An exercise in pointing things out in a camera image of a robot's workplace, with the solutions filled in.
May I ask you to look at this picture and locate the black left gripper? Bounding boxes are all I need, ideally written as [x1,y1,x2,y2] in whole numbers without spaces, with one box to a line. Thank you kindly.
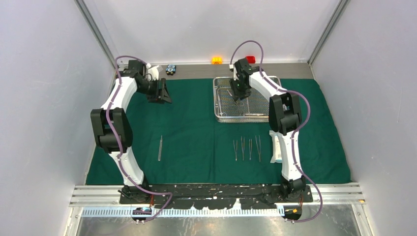
[137,78,172,105]

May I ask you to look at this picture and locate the metal mesh instrument tray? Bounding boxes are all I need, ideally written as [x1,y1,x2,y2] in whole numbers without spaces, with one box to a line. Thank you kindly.
[213,76,283,123]

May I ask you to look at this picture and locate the long steel probe rod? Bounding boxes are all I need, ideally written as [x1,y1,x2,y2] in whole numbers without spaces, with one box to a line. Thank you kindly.
[157,135,163,161]

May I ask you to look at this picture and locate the steel needle holder clamp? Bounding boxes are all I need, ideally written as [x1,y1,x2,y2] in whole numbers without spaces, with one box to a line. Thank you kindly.
[248,139,253,160]

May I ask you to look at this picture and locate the steel surgical forceps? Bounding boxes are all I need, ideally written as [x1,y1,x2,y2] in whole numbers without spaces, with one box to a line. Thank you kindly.
[233,140,238,161]

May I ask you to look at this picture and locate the white sterile packet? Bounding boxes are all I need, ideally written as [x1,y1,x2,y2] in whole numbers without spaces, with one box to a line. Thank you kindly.
[270,137,280,163]

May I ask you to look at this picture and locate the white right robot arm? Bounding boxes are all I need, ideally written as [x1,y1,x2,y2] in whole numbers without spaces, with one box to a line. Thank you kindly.
[229,58,306,202]

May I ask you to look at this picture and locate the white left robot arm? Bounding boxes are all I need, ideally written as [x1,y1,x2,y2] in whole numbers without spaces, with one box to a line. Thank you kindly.
[90,56,172,204]

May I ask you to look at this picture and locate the blue owl toy block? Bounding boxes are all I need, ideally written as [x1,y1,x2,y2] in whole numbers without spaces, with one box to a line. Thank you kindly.
[166,64,177,75]

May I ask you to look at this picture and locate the yellow toy block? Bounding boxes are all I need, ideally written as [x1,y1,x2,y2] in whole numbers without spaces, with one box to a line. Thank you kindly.
[211,57,223,64]

